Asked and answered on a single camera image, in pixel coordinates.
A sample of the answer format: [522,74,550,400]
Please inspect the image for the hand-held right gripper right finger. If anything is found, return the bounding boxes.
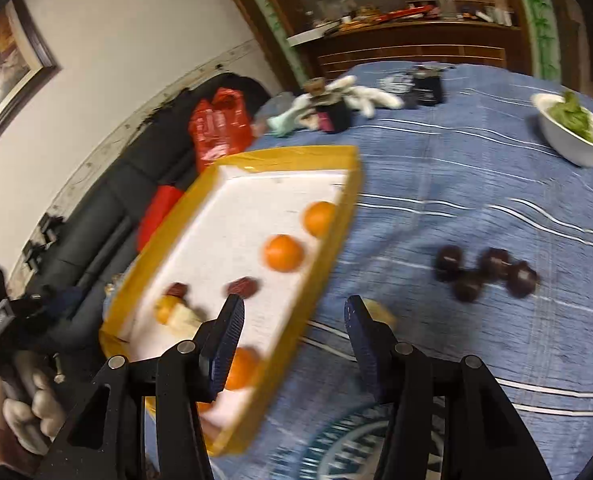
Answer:
[344,296,552,480]

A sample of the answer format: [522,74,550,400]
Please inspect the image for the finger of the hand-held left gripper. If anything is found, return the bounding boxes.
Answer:
[31,286,86,322]

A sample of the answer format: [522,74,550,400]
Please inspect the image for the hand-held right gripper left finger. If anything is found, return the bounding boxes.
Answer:
[34,294,246,480]

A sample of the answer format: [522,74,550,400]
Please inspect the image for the beige root chunk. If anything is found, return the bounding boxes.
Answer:
[169,302,210,333]

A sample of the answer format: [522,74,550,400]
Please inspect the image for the small orange mandarin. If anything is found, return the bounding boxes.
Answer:
[155,297,177,325]

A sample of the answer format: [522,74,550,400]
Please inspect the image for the large orange mandarin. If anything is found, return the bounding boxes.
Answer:
[263,234,305,274]

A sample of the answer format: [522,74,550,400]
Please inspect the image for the yellow tray with white inside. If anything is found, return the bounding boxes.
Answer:
[99,145,363,458]

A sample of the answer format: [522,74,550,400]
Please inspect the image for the person's left hand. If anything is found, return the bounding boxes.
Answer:
[1,351,70,456]

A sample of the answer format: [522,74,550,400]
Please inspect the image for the dark sofa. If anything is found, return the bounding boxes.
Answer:
[6,72,272,356]

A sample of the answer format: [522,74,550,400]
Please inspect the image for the red plastic bag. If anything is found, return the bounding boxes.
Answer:
[136,185,187,251]
[189,87,253,173]

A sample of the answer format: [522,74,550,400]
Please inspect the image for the pale green cloth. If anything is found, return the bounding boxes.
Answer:
[266,92,322,138]

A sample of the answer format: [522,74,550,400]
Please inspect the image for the white gloves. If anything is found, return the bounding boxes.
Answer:
[334,75,405,111]

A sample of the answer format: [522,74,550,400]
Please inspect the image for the small black box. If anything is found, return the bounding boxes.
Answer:
[404,65,445,109]

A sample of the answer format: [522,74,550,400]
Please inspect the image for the white bowl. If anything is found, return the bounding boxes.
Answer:
[531,92,593,168]

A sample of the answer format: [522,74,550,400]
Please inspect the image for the wooden sideboard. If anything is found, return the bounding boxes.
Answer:
[286,2,527,83]

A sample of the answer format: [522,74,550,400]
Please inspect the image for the green lettuce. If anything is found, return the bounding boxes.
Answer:
[549,91,593,141]

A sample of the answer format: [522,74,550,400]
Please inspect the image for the long red item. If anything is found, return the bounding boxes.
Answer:
[377,4,435,23]

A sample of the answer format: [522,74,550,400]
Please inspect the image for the black wall socket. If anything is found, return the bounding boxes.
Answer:
[39,215,60,246]
[24,240,44,271]

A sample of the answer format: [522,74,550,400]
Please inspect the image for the small framed wall picture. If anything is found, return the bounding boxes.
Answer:
[0,0,60,171]

